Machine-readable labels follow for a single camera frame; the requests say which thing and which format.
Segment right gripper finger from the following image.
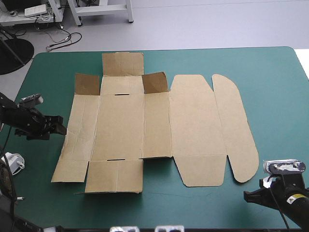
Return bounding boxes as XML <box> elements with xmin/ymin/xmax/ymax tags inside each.
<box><xmin>243</xmin><ymin>187</ymin><xmax>275</xmax><ymax>207</ymax></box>

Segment black floor cable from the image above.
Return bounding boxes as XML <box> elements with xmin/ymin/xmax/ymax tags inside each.
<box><xmin>36</xmin><ymin>28</ymin><xmax>83</xmax><ymax>53</ymax></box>

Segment black round stand base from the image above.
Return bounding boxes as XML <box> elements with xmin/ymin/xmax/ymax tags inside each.
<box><xmin>0</xmin><ymin>30</ymin><xmax>35</xmax><ymax>75</ymax></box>

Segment white power adapter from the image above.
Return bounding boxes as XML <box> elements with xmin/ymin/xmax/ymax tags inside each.
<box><xmin>1</xmin><ymin>151</ymin><xmax>26</xmax><ymax>176</ymax></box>

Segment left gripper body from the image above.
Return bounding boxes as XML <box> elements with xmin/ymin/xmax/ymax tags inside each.
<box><xmin>14</xmin><ymin>108</ymin><xmax>52</xmax><ymax>141</ymax></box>

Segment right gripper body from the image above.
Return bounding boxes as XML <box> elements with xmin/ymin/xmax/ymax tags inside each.
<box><xmin>259</xmin><ymin>174</ymin><xmax>306</xmax><ymax>209</ymax></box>

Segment brown cardboard box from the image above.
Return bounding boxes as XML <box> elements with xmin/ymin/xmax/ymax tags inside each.
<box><xmin>50</xmin><ymin>51</ymin><xmax>260</xmax><ymax>194</ymax></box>

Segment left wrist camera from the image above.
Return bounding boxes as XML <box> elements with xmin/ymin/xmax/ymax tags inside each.
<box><xmin>17</xmin><ymin>93</ymin><xmax>44</xmax><ymax>107</ymax></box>

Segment white equipment cart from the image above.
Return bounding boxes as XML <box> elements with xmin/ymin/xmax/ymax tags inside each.
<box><xmin>0</xmin><ymin>0</ymin><xmax>65</xmax><ymax>30</ymax></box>

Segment white frame table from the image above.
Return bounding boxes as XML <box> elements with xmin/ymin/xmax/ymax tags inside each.
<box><xmin>67</xmin><ymin>0</ymin><xmax>135</xmax><ymax>27</ymax></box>

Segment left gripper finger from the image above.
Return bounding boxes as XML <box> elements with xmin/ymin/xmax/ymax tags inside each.
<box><xmin>47</xmin><ymin>115</ymin><xmax>64</xmax><ymax>124</ymax></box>
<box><xmin>49</xmin><ymin>122</ymin><xmax>67</xmax><ymax>136</ymax></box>

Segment white power strip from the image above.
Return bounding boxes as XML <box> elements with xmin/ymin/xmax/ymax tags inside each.
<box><xmin>24</xmin><ymin>3</ymin><xmax>48</xmax><ymax>17</ymax></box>

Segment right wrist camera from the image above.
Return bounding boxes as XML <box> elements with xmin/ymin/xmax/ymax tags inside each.
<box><xmin>262</xmin><ymin>159</ymin><xmax>307</xmax><ymax>174</ymax></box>

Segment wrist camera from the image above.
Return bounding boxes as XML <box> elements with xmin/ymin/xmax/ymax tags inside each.
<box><xmin>17</xmin><ymin>93</ymin><xmax>44</xmax><ymax>107</ymax></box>
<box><xmin>262</xmin><ymin>159</ymin><xmax>307</xmax><ymax>174</ymax></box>

